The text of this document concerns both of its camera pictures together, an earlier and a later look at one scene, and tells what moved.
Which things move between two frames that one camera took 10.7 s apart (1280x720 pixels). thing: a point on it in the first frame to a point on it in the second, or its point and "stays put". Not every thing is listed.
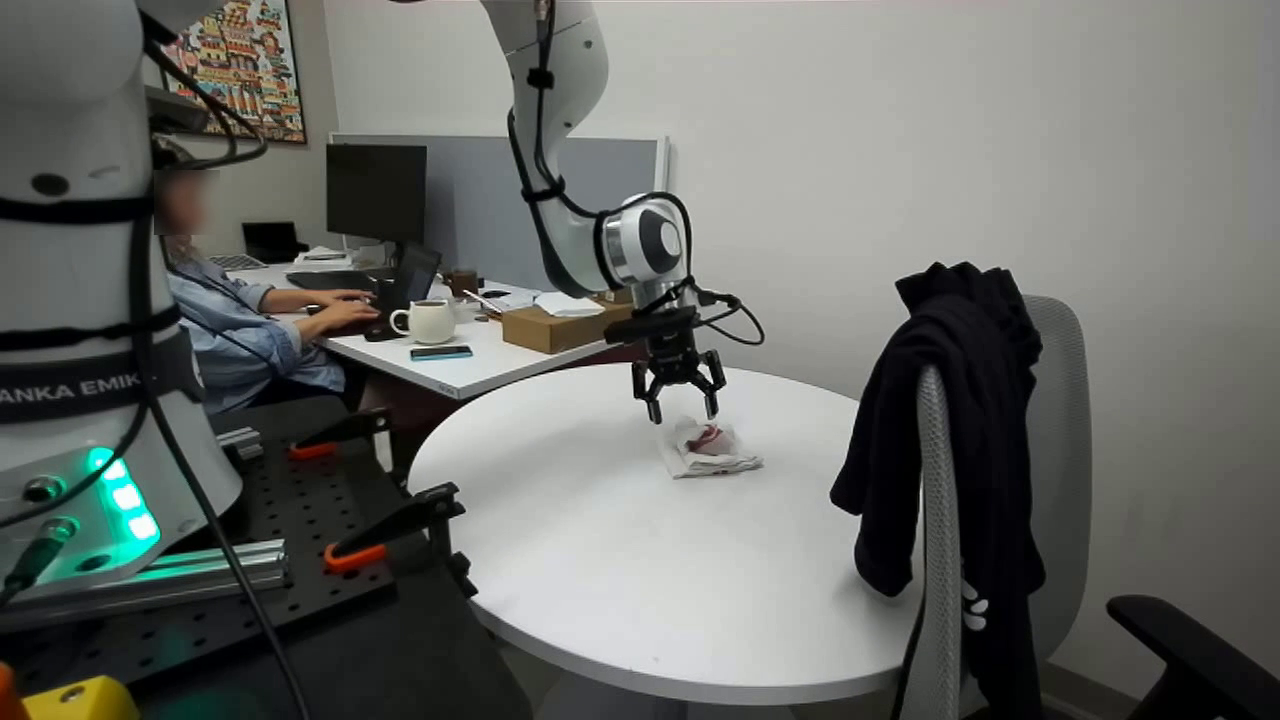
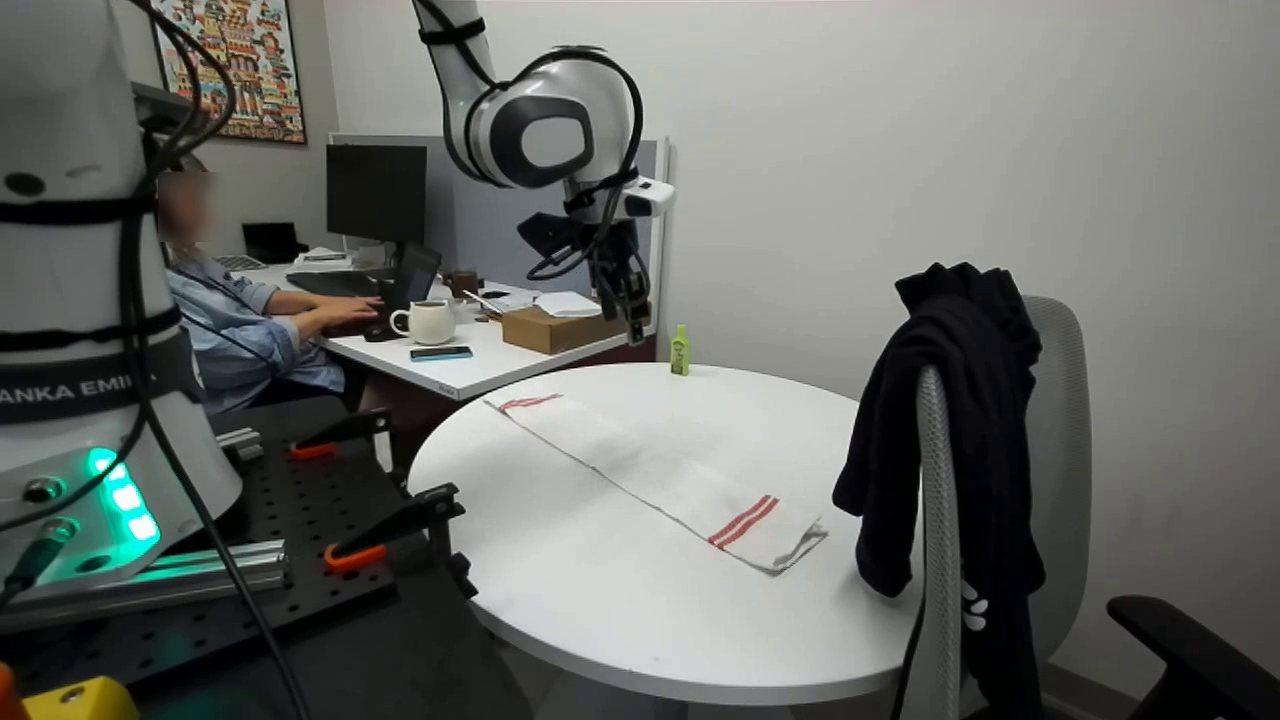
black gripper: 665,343 to 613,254
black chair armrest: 1209,672 stays put
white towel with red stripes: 704,450 to 669,482
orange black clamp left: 423,531 stays put
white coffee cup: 431,323 stays put
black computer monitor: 378,190 stays put
